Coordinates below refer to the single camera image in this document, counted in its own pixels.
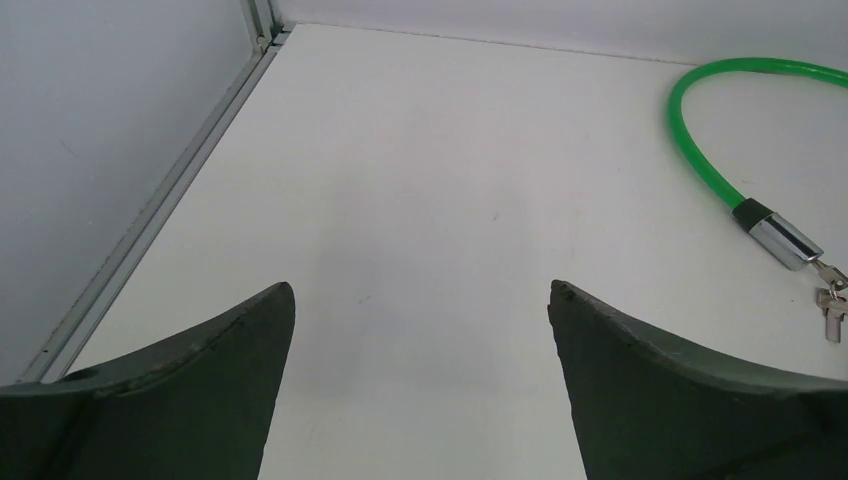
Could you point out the green lock silver keys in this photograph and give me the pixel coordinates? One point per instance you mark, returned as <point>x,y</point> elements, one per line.
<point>830,299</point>

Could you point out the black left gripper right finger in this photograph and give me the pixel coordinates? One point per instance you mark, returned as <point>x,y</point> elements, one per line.
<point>649,404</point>

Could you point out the green cable lock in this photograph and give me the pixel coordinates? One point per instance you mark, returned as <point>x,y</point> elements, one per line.
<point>776,235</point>

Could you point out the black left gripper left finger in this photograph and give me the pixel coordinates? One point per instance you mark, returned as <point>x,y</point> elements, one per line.
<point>195,405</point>

